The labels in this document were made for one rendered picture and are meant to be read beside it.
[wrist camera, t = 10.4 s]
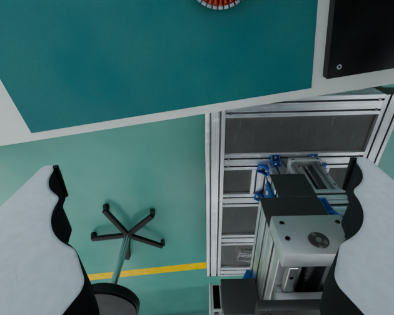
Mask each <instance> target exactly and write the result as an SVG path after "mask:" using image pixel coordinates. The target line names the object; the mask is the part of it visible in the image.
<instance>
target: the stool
mask: <svg viewBox="0 0 394 315"><path fill-rule="evenodd" d="M102 213H103V214H104V215H105V216H106V217H107V218H108V219H109V220H110V221H111V222H112V223H113V224H114V225H115V226H116V227H117V228H118V229H119V230H120V231H121V232H122V233H117V234H105V235H99V236H97V234H96V232H92V233H91V240H92V241H104V240H110V239H121V238H124V239H123V242H122V245H121V249H120V251H119V255H118V259H117V261H116V265H115V268H114V271H113V275H112V278H111V282H110V283H106V282H102V283H96V284H92V288H93V291H94V295H95V297H96V300H97V303H98V307H99V315H138V313H139V305H140V301H139V298H138V297H137V295H135V293H134V292H132V291H131V290H130V289H128V288H126V287H124V286H121V285H118V281H119V277H120V274H121V270H122V267H123V263H124V259H127V260H129V259H130V257H131V253H130V242H131V239H133V240H135V241H139V242H142V243H145V244H149V245H151V246H154V247H157V248H161V249H162V248H163V246H164V245H165V241H164V239H161V242H157V241H154V240H151V239H148V238H145V237H142V236H139V235H135V234H134V233H135V232H137V231H138V230H139V229H141V228H142V227H143V226H144V225H146V224H147V223H149V222H150V221H151V220H152V219H153V218H154V216H155V211H154V209H150V214H149V215H148V216H146V217H145V218H144V219H143V220H142V221H140V222H139V223H138V224H137V225H135V226H134V227H133V228H132V229H130V230H129V231H128V230H127V229H126V228H125V227H124V226H123V225H122V224H121V223H120V222H119V221H118V220H117V219H116V218H115V217H114V216H113V215H112V214H111V212H110V211H109V204H103V211H102Z"/></svg>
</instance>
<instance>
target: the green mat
mask: <svg viewBox="0 0 394 315"><path fill-rule="evenodd" d="M202 1H203V0H201V2H198V1H197V0H0V80H1V82H2V83H3V85H4V87H5V88H6V91H7V92H8V94H9V95H10V97H11V99H12V100H13V103H14V104H15V106H16V107H17V109H18V111H19V113H20V115H21V116H22V118H23V119H24V122H25V123H26V125H27V127H28V128H29V130H30V132H31V133H38V132H42V131H50V130H54V129H61V128H69V127H73V126H80V125H85V124H92V123H100V122H105V121H112V120H116V119H124V118H131V117H135V116H143V115H147V114H154V113H162V112H166V111H174V110H178V109H186V108H193V107H197V106H205V105H209V104H216V103H224V102H228V101H235V100H240V99H248V98H255V97H260V96H267V95H271V94H279V93H286V92H290V91H298V90H302V89H309V88H311V84H312V74H313V58H314V49H315V33H316V16H317V7H318V0H242V1H240V2H239V3H238V4H235V6H233V7H229V8H228V9H222V10H218V7H217V9H212V6H211V9H210V8H208V7H206V6H204V5H202V4H201V3H202ZM206 5H207V3H206Z"/></svg>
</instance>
